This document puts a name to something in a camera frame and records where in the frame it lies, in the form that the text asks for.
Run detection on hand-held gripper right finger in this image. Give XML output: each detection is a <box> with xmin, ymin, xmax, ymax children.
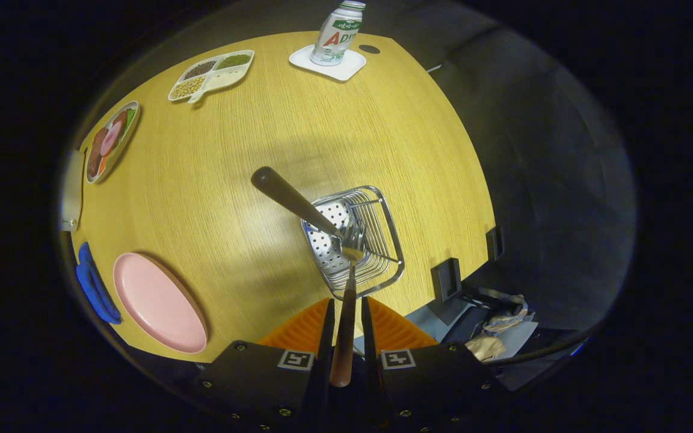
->
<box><xmin>361</xmin><ymin>296</ymin><xmax>504</xmax><ymax>433</ymax></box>

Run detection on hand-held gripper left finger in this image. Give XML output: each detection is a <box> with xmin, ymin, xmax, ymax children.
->
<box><xmin>199</xmin><ymin>298</ymin><xmax>336</xmax><ymax>433</ymax></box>

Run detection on fork with brown handle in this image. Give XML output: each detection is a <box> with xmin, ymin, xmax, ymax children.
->
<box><xmin>329</xmin><ymin>224</ymin><xmax>366</xmax><ymax>388</ymax></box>

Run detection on spoon with brown handle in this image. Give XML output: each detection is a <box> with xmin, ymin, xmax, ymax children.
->
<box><xmin>251</xmin><ymin>166</ymin><xmax>347</xmax><ymax>241</ymax></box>

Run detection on black table clamp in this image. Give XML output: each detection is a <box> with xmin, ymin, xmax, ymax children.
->
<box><xmin>430</xmin><ymin>257</ymin><xmax>463</xmax><ymax>302</ymax></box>
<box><xmin>485</xmin><ymin>226</ymin><xmax>505</xmax><ymax>262</ymax></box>

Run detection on crumpled beige paper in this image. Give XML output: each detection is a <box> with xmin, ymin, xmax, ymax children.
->
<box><xmin>464</xmin><ymin>292</ymin><xmax>531</xmax><ymax>361</ymax></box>

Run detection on pink round plate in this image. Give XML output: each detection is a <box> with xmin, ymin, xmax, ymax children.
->
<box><xmin>112</xmin><ymin>253</ymin><xmax>209</xmax><ymax>354</ymax></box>

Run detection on blue towel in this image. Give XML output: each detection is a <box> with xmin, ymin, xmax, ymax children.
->
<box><xmin>75</xmin><ymin>242</ymin><xmax>123</xmax><ymax>325</ymax></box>

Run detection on white square coaster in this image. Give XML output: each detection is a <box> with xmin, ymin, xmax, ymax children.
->
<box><xmin>289</xmin><ymin>45</ymin><xmax>367</xmax><ymax>82</ymax></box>

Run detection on grey oval food plate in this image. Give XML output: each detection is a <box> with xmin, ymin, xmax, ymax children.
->
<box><xmin>85</xmin><ymin>100</ymin><xmax>141</xmax><ymax>185</ymax></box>

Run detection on white divided bean tray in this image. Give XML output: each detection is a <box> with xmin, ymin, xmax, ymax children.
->
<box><xmin>168</xmin><ymin>49</ymin><xmax>256</xmax><ymax>105</ymax></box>

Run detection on white toaster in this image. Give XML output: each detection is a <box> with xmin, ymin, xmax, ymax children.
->
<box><xmin>60</xmin><ymin>149</ymin><xmax>86</xmax><ymax>232</ymax></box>

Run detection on pink ham slice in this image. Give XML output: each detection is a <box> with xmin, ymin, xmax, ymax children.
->
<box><xmin>101</xmin><ymin>121</ymin><xmax>123</xmax><ymax>157</ymax></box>

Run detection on clear bottle green label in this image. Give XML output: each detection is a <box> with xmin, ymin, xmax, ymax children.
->
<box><xmin>310</xmin><ymin>0</ymin><xmax>366</xmax><ymax>66</ymax></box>

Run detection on metal wire cutlery rack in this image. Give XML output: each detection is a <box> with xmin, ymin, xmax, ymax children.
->
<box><xmin>300</xmin><ymin>185</ymin><xmax>405</xmax><ymax>301</ymax></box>

